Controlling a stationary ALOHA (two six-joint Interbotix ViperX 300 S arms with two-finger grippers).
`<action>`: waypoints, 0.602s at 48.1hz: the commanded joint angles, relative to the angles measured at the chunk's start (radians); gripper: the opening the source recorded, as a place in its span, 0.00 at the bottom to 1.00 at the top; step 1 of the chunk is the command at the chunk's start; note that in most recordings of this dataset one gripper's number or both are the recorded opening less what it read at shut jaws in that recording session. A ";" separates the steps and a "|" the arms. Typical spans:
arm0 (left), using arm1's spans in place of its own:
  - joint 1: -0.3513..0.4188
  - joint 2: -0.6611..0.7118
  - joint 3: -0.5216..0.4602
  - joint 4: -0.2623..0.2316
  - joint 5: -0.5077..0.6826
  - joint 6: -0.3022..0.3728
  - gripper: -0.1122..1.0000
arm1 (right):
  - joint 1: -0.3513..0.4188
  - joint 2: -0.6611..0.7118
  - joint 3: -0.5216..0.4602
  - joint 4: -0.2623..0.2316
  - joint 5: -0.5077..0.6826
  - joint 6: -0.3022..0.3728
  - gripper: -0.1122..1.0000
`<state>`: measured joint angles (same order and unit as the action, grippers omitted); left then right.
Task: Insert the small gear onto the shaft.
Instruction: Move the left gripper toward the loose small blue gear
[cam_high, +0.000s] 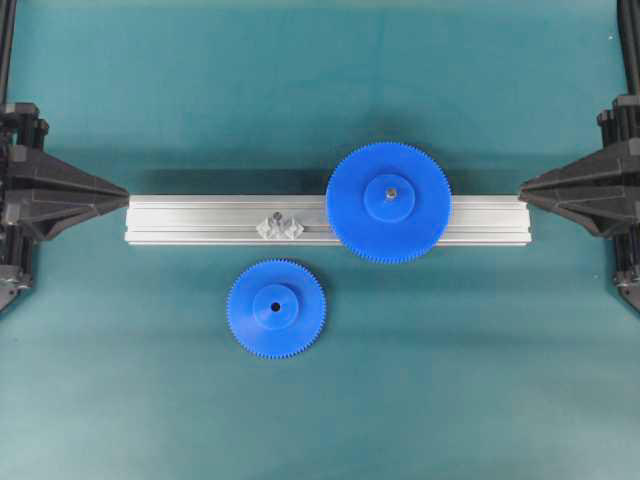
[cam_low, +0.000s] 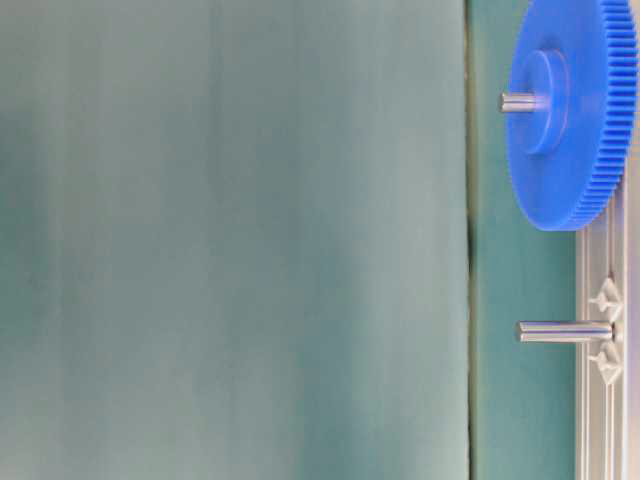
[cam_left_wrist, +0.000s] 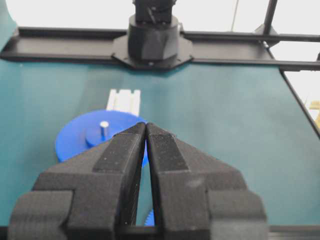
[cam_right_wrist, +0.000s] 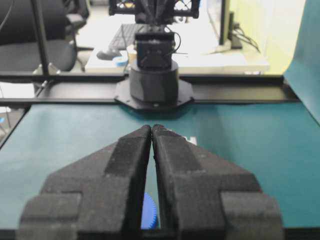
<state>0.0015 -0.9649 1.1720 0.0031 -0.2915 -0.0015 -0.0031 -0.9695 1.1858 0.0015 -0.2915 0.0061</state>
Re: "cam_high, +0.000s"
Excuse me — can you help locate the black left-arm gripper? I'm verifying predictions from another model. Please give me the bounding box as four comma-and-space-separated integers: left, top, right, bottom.
1, 103, 129, 313

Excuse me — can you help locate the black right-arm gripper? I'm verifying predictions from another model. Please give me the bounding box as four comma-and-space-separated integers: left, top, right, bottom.
519, 94, 640, 314

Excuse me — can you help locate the small blue gear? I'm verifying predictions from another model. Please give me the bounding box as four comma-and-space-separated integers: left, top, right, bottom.
226, 259, 327, 359

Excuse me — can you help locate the large blue gear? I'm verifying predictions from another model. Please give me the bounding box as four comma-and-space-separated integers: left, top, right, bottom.
325, 142, 453, 264

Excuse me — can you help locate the aluminium extrusion rail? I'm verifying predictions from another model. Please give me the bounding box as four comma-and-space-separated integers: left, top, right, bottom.
125, 195, 532, 246

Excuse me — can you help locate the black right frame post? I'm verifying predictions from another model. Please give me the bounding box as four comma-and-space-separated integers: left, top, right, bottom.
617, 0, 639, 95

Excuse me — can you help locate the black frame post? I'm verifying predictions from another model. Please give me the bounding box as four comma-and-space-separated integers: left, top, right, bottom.
0, 0, 17, 104
617, 0, 639, 95

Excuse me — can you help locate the black left frame post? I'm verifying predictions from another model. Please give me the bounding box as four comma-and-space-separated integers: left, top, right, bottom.
0, 0, 17, 104

